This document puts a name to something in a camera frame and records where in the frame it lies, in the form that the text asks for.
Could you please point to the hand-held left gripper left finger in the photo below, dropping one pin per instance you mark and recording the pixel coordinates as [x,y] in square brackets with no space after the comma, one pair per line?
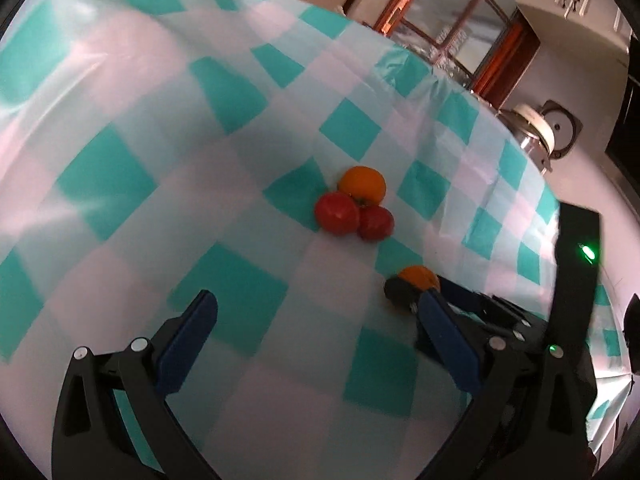
[185,345]

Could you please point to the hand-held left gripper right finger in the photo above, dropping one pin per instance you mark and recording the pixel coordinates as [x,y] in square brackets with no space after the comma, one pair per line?
[450,345]

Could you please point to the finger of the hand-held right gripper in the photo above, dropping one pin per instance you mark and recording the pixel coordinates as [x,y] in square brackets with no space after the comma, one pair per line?
[462,297]
[400,292]

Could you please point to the orange mandarin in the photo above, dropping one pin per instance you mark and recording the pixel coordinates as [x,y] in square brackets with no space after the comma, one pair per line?
[420,276]

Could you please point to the red tomato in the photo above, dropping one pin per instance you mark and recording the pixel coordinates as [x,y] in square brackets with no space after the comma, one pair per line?
[336,212]
[376,222]

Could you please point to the orange tomato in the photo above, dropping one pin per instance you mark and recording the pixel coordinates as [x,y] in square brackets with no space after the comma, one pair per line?
[362,182]

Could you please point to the white steel rice cooker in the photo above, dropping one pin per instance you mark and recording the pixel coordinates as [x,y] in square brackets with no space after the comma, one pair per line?
[537,127]

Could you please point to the teal white checked tablecloth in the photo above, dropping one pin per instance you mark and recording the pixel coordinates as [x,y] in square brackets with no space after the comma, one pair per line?
[175,170]

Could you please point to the wooden glass cabinet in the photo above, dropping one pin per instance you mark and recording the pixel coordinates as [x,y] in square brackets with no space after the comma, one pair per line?
[492,67]

